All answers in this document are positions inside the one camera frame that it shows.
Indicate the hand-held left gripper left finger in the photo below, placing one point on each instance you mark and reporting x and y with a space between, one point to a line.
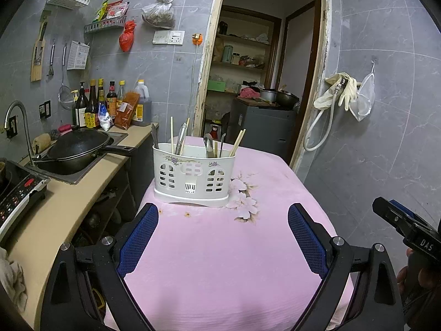
137 241

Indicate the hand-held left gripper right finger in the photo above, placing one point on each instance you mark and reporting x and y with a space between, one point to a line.
306 241

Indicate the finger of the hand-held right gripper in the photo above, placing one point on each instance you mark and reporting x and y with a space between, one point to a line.
406 209
392 217

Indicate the white plastic utensil holder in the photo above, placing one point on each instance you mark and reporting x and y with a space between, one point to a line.
193 179

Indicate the wooden chopstick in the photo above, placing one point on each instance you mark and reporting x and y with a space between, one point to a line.
216 148
236 143
172 131
240 139

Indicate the person's right hand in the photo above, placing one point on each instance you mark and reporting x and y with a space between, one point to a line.
430 276

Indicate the beige kitchen counter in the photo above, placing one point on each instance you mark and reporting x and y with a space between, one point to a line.
69 207

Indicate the pink floral tablecloth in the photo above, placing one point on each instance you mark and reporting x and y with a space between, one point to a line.
224 265

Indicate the steel sink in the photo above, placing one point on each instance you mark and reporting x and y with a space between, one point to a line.
75 177

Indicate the black wok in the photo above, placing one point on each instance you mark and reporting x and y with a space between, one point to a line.
79 144

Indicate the white mesh bag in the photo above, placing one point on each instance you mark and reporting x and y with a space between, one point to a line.
363 100

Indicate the grey cabinet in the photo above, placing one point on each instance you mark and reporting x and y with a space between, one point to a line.
262 127

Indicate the blue white bag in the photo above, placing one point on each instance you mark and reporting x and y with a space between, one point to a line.
105 119

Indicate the black induction cooker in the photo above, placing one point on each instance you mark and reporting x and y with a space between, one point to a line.
17 193

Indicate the grey rag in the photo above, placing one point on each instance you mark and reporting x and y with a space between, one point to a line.
12 279

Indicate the orange red packet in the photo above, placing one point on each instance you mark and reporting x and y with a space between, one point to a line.
126 110

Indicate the pink scrubber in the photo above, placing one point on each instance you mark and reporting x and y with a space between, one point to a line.
65 130

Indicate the cream rubber gloves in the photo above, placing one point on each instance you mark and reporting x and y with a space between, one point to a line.
346 89

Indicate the large oil jug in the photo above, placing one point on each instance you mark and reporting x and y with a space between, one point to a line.
143 107

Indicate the dark sauce bottle yellow label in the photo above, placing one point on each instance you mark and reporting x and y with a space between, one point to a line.
92 113

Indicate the loofah sponge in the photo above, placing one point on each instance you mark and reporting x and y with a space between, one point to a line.
41 143

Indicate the black pump bottle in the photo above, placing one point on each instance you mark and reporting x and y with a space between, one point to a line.
81 110

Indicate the dark cooking pot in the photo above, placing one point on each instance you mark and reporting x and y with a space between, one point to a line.
286 99

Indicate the dark bottle red cap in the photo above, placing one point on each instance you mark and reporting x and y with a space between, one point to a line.
111 100

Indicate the clear bottle yellow cap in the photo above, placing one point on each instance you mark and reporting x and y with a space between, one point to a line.
121 94

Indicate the wooden cutting board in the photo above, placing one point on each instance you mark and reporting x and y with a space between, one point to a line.
253 101

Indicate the steel pot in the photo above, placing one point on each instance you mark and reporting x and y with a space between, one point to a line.
268 96

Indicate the sauce bottle yellow cap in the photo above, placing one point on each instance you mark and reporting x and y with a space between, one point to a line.
101 93

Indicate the chrome faucet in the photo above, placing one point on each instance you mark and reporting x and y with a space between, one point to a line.
28 134

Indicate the pink cloth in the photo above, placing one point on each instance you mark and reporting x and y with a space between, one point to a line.
248 93

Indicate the metal strainer ladle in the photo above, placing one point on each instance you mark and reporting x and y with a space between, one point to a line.
66 98

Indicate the green box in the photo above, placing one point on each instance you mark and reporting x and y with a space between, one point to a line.
216 85

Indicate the glass jar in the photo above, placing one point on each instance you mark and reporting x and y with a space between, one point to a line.
235 58

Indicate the metal peeler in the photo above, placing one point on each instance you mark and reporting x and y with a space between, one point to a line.
51 58

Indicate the wooden knife holder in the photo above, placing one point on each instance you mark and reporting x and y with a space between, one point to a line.
37 65

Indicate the mint green thermos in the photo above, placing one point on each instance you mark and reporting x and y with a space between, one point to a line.
228 54

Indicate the red plastic bag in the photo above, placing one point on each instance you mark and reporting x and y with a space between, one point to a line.
126 38

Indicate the wooden pantry shelf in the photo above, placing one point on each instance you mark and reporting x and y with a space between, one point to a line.
241 39

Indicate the clear bag of dried goods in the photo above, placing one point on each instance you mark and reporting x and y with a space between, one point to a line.
158 13

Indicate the red snack packet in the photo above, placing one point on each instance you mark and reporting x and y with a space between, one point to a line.
117 10

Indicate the yellow snack packet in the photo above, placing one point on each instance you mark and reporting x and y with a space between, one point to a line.
100 12

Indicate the black wall socket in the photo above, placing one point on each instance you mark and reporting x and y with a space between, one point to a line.
44 109
12 127

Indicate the wooden door frame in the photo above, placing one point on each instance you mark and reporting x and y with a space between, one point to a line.
206 76

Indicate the white wall box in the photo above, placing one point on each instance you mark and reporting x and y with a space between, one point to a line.
78 55

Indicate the white wall outlet panel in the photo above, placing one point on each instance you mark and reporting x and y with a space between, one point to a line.
168 38

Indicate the grey wall shelf rack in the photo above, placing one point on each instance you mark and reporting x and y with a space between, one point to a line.
105 26

